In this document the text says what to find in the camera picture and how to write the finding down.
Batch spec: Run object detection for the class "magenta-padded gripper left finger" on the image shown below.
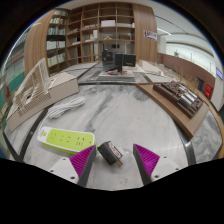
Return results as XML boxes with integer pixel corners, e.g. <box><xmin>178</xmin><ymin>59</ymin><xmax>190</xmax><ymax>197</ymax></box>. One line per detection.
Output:
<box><xmin>48</xmin><ymin>144</ymin><xmax>98</xmax><ymax>188</ymax></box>

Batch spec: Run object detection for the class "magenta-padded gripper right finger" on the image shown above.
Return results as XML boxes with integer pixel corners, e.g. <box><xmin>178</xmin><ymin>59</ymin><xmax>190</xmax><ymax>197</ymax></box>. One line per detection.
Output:
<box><xmin>132</xmin><ymin>143</ymin><xmax>183</xmax><ymax>186</ymax></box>

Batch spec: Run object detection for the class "white and green power strip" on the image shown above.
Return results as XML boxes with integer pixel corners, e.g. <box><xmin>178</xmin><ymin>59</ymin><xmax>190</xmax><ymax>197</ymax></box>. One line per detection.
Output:
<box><xmin>36</xmin><ymin>126</ymin><xmax>98</xmax><ymax>156</ymax></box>

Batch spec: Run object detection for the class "black charger block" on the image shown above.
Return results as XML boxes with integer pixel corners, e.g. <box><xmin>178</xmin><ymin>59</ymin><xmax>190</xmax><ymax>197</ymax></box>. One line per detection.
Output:
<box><xmin>97</xmin><ymin>140</ymin><xmax>124</xmax><ymax>167</ymax></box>

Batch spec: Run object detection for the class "wooden cube shelf unit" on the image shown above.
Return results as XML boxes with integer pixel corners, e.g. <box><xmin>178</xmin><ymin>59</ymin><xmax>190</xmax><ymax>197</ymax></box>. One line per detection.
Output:
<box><xmin>64</xmin><ymin>2</ymin><xmax>137</xmax><ymax>66</ymax></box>

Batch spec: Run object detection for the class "brown building model on board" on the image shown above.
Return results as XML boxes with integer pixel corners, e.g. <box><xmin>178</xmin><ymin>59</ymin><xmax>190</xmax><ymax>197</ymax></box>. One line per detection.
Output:
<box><xmin>134</xmin><ymin>80</ymin><xmax>210</xmax><ymax>140</ymax></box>

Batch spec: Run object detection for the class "wall poster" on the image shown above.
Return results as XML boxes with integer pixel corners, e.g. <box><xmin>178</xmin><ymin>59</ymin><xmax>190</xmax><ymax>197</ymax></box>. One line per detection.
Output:
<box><xmin>143</xmin><ymin>29</ymin><xmax>158</xmax><ymax>42</ymax></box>

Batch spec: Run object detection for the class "white power strip cable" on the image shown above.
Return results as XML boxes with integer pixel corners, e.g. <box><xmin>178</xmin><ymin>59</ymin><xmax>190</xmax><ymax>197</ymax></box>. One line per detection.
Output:
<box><xmin>46</xmin><ymin>96</ymin><xmax>87</xmax><ymax>120</ymax></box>

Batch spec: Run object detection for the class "black building model, grey base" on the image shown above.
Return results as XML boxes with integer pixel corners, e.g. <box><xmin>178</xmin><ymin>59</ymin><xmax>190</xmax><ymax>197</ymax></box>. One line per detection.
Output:
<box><xmin>96</xmin><ymin>49</ymin><xmax>138</xmax><ymax>83</ymax></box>

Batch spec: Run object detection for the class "white architectural building model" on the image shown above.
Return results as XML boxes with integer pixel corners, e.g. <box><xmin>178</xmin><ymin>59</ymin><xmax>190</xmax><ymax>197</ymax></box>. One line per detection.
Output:
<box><xmin>5</xmin><ymin>57</ymin><xmax>80</xmax><ymax>132</ymax></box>

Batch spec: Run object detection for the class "small white building model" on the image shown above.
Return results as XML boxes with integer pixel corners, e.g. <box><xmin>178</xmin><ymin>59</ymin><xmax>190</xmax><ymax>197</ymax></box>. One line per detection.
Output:
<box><xmin>137</xmin><ymin>59</ymin><xmax>166</xmax><ymax>76</ymax></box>

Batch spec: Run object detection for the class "dark bookshelf with books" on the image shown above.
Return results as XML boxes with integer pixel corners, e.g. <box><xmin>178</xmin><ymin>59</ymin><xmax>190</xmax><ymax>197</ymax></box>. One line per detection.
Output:
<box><xmin>45</xmin><ymin>8</ymin><xmax>72</xmax><ymax>75</ymax></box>

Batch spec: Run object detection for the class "wall screen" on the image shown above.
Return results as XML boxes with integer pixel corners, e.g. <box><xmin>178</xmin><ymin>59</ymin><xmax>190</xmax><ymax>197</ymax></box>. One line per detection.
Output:
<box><xmin>215</xmin><ymin>67</ymin><xmax>224</xmax><ymax>81</ymax></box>

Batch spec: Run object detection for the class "large glass-fronted bookshelf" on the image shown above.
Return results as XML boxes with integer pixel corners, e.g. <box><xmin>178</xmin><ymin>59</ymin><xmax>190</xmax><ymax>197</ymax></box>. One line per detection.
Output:
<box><xmin>1</xmin><ymin>31</ymin><xmax>29</xmax><ymax>111</ymax></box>

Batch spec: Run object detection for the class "short ceiling light strip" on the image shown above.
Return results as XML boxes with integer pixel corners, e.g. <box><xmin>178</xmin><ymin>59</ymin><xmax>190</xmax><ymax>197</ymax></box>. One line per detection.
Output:
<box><xmin>156</xmin><ymin>27</ymin><xmax>172</xmax><ymax>36</ymax></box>

